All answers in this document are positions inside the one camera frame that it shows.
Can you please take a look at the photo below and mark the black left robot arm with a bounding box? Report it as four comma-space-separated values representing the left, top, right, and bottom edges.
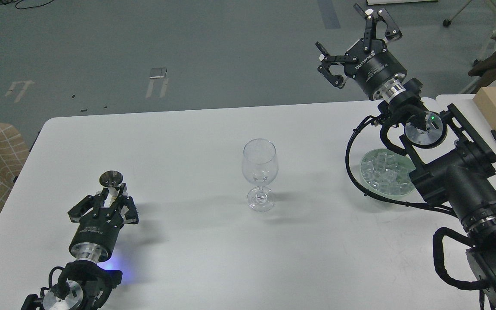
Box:
22, 180, 139, 310

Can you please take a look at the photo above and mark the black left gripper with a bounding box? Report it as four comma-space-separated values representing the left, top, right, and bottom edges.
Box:
68, 183, 139, 263

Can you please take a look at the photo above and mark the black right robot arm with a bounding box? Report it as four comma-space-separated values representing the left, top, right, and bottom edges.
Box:
316, 4, 496, 310

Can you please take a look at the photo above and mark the black floor cable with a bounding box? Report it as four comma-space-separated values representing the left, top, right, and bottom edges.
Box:
0, 0, 55, 19

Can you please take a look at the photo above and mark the green bowl of ice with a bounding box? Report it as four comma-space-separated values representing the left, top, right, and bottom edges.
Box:
360, 149, 415, 199

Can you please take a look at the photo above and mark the clear wine glass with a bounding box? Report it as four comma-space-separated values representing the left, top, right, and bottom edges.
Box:
242, 139, 278, 212

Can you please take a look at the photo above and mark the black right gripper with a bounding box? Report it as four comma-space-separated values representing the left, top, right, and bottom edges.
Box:
316, 4, 407, 100

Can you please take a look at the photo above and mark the steel cocktail jigger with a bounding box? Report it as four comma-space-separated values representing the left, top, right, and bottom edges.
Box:
99, 170, 123, 208

